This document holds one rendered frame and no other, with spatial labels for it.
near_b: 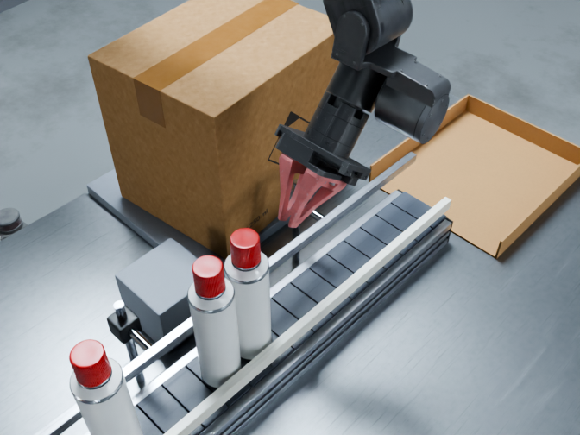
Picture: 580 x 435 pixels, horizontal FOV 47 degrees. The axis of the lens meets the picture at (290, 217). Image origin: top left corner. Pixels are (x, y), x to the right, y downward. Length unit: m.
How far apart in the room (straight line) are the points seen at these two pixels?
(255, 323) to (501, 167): 0.62
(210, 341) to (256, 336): 0.08
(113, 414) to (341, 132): 0.37
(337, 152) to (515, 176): 0.57
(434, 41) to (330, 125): 2.58
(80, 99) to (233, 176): 2.07
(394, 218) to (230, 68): 0.35
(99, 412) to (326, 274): 0.40
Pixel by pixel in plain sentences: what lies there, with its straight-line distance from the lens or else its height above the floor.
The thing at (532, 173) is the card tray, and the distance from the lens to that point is 1.26.
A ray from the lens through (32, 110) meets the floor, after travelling 2.96.
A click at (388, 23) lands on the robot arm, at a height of 1.29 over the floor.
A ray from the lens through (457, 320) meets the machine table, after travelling 1.00.
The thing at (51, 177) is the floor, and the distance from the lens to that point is 2.59.
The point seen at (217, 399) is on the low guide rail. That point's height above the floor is 0.92.
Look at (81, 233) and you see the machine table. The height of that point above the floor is 0.83.
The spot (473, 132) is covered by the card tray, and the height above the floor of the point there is 0.83.
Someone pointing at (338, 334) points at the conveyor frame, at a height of 0.85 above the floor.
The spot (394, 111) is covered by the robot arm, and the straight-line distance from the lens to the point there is 0.71.
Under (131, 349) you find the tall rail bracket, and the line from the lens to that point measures 0.87.
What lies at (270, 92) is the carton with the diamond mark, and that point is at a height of 1.10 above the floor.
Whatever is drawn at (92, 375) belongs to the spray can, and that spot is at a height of 1.07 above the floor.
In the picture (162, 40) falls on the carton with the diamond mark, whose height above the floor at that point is 1.12.
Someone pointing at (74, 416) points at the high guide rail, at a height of 0.96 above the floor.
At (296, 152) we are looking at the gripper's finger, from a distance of 0.74.
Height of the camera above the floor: 1.61
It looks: 45 degrees down
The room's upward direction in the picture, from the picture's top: straight up
